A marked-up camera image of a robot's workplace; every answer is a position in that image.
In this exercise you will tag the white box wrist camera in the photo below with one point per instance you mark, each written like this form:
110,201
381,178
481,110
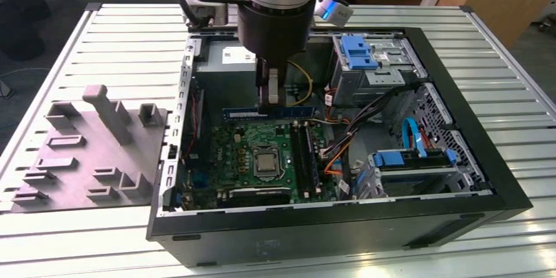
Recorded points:
338,14

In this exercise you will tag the black office chair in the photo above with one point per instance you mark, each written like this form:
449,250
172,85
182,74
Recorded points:
21,24

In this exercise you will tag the grey metal drive cage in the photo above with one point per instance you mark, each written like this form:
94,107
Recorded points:
386,77

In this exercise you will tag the black graphics card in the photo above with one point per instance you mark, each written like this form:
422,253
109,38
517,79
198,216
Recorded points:
260,195

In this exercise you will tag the green motherboard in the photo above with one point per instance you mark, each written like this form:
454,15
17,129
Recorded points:
277,141

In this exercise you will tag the blue plastic drive latch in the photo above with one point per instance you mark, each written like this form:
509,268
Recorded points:
357,53

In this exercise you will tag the silver CPU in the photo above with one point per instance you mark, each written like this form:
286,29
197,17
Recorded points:
265,164

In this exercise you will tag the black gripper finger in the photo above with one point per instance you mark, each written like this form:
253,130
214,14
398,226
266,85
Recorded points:
273,86

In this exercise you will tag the grey power supply white label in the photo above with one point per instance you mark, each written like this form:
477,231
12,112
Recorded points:
229,55

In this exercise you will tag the grey disk bay bracket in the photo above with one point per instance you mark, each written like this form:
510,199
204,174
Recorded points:
416,171

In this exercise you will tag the black open PC case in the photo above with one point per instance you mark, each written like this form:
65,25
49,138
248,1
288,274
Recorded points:
304,235

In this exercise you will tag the grey plastic parts rack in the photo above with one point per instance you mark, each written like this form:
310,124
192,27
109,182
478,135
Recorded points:
73,187

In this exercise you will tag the white camera in black bracket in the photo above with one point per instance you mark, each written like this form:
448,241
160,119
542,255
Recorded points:
208,14

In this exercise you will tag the blue carrier with disk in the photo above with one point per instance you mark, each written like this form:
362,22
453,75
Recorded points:
390,159

